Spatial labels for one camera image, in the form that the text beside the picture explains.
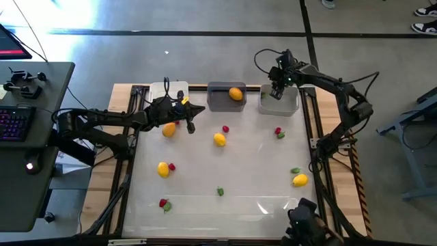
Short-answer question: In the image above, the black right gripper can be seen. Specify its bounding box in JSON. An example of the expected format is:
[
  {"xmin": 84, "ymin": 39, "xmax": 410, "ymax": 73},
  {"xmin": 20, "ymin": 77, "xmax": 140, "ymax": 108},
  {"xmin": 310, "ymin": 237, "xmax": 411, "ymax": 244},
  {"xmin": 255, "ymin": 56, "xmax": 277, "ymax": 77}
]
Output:
[{"xmin": 268, "ymin": 66, "xmax": 298, "ymax": 100}]

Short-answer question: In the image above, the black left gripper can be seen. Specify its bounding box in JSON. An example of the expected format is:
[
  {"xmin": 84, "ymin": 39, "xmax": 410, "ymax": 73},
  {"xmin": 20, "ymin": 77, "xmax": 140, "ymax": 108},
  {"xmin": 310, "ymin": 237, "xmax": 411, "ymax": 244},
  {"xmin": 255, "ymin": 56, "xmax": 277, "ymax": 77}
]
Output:
[{"xmin": 143, "ymin": 97, "xmax": 206, "ymax": 135}]

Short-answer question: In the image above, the orange lemon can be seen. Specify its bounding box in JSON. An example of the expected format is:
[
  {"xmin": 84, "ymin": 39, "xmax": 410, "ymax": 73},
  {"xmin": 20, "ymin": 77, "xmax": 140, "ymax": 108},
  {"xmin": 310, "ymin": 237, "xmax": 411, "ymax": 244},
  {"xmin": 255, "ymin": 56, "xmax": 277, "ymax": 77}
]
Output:
[
  {"xmin": 228, "ymin": 87, "xmax": 244, "ymax": 102},
  {"xmin": 161, "ymin": 122, "xmax": 177, "ymax": 139}
]

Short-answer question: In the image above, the yellow lemon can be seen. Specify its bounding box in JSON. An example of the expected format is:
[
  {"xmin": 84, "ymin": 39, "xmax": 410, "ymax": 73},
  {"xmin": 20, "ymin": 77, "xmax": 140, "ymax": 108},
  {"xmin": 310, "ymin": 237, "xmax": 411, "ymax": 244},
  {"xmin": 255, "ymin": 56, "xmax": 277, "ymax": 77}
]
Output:
[
  {"xmin": 292, "ymin": 173, "xmax": 309, "ymax": 188},
  {"xmin": 156, "ymin": 161, "xmax": 171, "ymax": 179},
  {"xmin": 213, "ymin": 132, "xmax": 227, "ymax": 148}
]

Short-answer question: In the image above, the pale grey plastic basket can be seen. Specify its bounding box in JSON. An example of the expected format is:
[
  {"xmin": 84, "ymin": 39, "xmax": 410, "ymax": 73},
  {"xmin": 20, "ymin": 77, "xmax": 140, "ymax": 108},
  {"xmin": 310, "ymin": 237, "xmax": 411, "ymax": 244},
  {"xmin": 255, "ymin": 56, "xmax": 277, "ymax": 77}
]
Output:
[{"xmin": 258, "ymin": 83, "xmax": 300, "ymax": 118}]

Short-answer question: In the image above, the dark grey plastic basket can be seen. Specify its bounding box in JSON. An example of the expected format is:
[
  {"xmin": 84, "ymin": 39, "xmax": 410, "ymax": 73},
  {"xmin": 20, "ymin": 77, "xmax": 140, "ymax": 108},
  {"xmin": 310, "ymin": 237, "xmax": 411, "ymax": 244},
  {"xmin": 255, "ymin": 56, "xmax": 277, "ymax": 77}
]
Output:
[{"xmin": 206, "ymin": 81, "xmax": 247, "ymax": 113}]

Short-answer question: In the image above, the white plastic basket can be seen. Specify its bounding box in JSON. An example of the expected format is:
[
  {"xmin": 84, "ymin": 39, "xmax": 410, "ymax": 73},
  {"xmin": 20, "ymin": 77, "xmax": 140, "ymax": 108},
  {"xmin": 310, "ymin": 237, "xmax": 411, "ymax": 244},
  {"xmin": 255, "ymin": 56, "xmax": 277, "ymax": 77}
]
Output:
[{"xmin": 149, "ymin": 81, "xmax": 191, "ymax": 110}]

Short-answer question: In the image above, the yellow black hazard tape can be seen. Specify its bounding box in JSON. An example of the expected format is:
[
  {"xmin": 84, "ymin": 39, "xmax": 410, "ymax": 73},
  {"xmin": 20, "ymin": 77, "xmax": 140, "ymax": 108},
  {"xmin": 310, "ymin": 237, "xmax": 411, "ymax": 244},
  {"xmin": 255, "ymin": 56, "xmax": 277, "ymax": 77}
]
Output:
[{"xmin": 346, "ymin": 143, "xmax": 373, "ymax": 237}]

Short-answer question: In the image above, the white paper sheet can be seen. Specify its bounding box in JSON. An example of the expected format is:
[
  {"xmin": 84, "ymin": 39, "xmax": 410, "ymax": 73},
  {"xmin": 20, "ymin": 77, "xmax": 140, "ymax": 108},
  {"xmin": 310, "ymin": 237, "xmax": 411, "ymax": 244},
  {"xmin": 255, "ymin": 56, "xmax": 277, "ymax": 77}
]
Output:
[{"xmin": 56, "ymin": 150, "xmax": 94, "ymax": 175}]

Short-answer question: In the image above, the grey metal stand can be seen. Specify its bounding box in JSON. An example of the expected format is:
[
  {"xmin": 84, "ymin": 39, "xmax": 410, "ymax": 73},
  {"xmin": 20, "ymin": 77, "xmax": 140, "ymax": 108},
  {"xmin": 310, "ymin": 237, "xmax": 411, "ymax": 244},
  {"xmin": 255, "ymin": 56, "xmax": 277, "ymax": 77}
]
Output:
[{"xmin": 376, "ymin": 87, "xmax": 437, "ymax": 202}]

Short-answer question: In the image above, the black screw clamp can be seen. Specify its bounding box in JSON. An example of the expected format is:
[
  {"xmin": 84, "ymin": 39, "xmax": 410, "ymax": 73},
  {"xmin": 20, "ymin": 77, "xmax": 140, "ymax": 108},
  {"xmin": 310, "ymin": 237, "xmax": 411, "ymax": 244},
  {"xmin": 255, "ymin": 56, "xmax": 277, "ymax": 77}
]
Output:
[
  {"xmin": 2, "ymin": 81, "xmax": 44, "ymax": 100},
  {"xmin": 9, "ymin": 68, "xmax": 48, "ymax": 83}
]

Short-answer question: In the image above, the black computer mouse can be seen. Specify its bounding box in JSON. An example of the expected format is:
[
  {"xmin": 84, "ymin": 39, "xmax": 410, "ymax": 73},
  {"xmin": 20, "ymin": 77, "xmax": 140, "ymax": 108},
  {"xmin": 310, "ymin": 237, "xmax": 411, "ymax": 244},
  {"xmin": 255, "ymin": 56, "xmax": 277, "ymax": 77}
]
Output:
[{"xmin": 24, "ymin": 152, "xmax": 44, "ymax": 176}]

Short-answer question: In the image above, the black backlit keyboard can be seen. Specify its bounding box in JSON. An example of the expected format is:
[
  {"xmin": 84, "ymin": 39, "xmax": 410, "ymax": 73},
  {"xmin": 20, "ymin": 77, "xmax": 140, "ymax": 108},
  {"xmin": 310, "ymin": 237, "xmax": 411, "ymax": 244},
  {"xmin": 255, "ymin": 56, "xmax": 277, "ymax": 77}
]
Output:
[{"xmin": 0, "ymin": 105, "xmax": 37, "ymax": 143}]

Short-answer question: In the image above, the dark grey desk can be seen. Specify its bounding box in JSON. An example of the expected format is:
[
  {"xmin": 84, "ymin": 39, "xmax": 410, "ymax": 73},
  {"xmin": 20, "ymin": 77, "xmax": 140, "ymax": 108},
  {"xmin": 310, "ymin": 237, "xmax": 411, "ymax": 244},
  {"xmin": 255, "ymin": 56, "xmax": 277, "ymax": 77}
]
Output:
[{"xmin": 0, "ymin": 61, "xmax": 76, "ymax": 233}]

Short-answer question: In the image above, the black computer monitor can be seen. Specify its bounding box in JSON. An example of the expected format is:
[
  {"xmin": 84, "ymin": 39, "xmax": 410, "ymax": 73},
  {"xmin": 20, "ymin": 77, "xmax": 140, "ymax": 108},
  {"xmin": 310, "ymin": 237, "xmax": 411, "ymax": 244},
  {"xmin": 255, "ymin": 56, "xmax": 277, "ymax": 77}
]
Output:
[{"xmin": 0, "ymin": 23, "xmax": 33, "ymax": 61}]

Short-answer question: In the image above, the black aluminium table frame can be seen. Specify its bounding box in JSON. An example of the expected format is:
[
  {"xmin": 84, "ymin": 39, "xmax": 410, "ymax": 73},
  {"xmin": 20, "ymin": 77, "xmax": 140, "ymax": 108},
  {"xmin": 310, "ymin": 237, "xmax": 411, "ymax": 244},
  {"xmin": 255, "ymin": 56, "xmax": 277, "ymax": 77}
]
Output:
[{"xmin": 80, "ymin": 83, "xmax": 368, "ymax": 246}]

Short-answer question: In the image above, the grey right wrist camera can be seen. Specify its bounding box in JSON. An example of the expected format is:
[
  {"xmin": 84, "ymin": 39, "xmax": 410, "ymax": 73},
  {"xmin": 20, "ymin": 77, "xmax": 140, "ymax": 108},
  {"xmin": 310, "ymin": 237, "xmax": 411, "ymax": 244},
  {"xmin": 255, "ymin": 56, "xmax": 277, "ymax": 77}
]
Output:
[{"xmin": 277, "ymin": 49, "xmax": 295, "ymax": 68}]

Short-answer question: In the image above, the black diagonal frame strut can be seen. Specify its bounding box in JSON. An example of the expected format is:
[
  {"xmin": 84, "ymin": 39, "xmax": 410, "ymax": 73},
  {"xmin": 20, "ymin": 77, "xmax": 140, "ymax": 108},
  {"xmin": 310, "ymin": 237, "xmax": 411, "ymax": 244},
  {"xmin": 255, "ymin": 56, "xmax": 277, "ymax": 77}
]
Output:
[
  {"xmin": 83, "ymin": 174, "xmax": 132, "ymax": 236},
  {"xmin": 315, "ymin": 170, "xmax": 363, "ymax": 239}
]

